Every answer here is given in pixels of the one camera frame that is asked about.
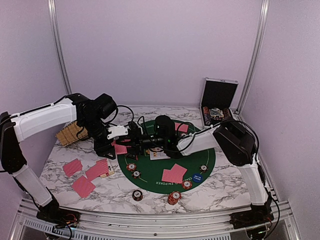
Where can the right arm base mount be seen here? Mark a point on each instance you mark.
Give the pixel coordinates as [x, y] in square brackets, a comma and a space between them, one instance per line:
[249, 218]

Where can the aluminium frame post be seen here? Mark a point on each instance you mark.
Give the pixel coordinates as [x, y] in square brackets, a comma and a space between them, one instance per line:
[258, 42]
[58, 46]

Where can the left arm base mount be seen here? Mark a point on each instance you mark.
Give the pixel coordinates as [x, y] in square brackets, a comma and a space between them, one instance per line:
[61, 218]

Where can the red card pile front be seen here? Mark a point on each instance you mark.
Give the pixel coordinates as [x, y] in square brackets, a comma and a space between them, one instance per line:
[83, 187]

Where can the red playing card deck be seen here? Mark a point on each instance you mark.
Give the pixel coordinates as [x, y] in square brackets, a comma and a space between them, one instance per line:
[100, 168]

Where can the blue small blind button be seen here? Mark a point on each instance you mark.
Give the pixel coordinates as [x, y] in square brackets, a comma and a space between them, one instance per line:
[197, 178]

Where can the nine of hearts card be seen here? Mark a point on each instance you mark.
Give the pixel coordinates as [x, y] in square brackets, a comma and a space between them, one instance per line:
[154, 153]

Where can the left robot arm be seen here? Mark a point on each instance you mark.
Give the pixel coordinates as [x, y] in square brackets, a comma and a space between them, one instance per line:
[16, 128]

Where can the playing card box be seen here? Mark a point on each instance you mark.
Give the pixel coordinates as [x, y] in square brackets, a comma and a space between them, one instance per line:
[110, 171]

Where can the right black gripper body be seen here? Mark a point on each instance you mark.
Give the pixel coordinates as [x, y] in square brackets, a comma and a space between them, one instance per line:
[147, 142]

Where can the woven bamboo tray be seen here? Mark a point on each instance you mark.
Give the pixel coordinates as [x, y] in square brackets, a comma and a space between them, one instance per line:
[71, 133]

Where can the round green poker mat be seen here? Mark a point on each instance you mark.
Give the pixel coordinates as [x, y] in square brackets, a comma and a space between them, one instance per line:
[152, 170]

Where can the red playing card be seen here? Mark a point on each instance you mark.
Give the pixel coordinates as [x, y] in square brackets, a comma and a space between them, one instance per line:
[119, 149]

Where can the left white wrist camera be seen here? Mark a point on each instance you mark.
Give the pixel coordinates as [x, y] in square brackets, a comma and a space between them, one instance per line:
[117, 131]

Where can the right aluminium frame post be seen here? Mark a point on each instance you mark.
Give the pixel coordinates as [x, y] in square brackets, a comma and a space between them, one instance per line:
[258, 42]

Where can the aluminium poker chip case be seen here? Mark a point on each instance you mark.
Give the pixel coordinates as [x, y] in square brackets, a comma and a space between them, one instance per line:
[216, 94]

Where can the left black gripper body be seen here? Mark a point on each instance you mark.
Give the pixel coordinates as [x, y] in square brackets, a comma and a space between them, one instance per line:
[93, 127]

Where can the left aluminium frame post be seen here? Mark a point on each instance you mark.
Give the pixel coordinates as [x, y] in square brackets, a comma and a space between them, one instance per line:
[58, 46]

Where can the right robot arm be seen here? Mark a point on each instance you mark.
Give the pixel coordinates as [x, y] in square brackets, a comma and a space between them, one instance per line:
[238, 143]

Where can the red poker chip stack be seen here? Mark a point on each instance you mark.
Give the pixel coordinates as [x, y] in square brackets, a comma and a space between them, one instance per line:
[174, 197]

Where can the red card pile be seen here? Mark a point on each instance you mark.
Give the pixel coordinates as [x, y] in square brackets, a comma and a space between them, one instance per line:
[72, 167]
[83, 187]

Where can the black poker chip stack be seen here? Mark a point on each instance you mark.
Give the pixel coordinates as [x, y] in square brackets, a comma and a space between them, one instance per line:
[137, 195]

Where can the front aluminium rail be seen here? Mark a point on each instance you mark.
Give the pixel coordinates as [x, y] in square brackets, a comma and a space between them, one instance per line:
[113, 226]

